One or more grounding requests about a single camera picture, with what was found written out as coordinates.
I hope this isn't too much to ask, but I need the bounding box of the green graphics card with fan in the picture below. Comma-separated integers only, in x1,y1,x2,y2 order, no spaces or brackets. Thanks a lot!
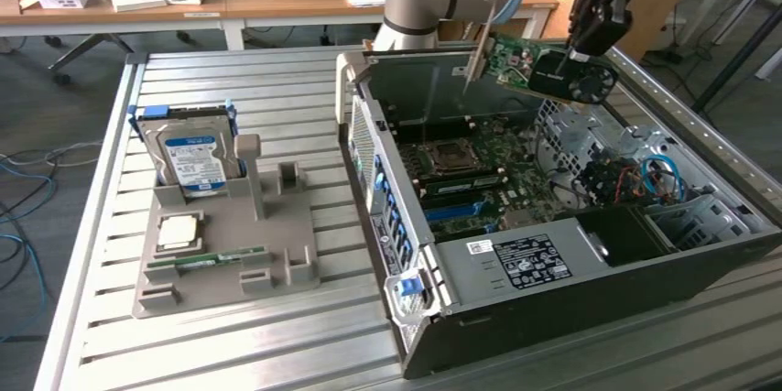
462,0,620,106

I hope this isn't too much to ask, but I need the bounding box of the wooden cabinet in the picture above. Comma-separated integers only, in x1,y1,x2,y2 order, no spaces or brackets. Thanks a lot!
524,0,714,62

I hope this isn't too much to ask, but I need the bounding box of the green motherboard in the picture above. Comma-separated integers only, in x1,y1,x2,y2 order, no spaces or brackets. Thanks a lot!
390,120,588,244

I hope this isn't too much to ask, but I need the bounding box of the CPU socket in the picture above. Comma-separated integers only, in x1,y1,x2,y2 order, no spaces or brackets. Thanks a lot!
428,138,482,172

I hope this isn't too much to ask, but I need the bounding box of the metal disk bay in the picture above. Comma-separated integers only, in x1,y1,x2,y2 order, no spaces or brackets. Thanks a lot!
645,193,753,250

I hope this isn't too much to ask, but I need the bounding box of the blue expansion slot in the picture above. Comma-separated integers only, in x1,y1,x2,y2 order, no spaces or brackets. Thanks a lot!
428,201,490,223

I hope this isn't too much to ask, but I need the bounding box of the wooden office desk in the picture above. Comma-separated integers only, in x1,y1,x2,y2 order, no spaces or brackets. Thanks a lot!
0,0,561,51

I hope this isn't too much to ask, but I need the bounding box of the grey power supply unit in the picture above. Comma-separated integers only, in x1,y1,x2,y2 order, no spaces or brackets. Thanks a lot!
434,219,613,305

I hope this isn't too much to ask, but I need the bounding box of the open black PC case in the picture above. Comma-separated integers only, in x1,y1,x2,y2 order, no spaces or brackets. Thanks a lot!
334,35,782,381

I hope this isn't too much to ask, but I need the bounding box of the blue plastic case latch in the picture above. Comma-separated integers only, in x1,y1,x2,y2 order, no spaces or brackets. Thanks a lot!
394,271,429,297

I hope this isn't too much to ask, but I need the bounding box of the hard disk in blue caddy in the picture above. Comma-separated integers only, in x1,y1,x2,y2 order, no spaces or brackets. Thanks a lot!
126,100,239,200

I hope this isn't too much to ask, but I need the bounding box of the grey parts rack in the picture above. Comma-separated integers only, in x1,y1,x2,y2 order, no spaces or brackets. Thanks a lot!
131,132,323,321

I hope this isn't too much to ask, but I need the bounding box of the silver CPU chip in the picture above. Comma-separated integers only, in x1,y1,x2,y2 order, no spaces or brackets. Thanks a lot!
155,216,201,250

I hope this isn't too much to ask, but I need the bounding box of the black metal door frame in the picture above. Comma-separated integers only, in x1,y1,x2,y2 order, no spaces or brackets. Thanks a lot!
693,0,782,113

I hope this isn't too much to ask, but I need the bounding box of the blue data wire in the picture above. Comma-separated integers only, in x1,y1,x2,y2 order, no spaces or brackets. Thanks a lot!
638,152,689,204

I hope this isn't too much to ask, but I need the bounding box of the red wire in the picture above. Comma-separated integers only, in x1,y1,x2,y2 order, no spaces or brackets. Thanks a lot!
616,166,641,202

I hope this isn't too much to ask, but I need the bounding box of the black power wire bundle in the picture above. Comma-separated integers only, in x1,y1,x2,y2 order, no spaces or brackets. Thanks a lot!
577,157,644,207

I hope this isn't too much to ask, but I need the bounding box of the black caster leg frame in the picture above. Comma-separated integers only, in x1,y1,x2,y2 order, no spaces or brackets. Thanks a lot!
47,33,137,86

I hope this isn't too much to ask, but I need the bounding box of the white floor cable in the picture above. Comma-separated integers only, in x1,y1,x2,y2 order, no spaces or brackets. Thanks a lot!
0,141,103,168

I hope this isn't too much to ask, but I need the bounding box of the blue floor cable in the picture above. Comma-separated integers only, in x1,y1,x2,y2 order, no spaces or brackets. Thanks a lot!
0,152,61,342

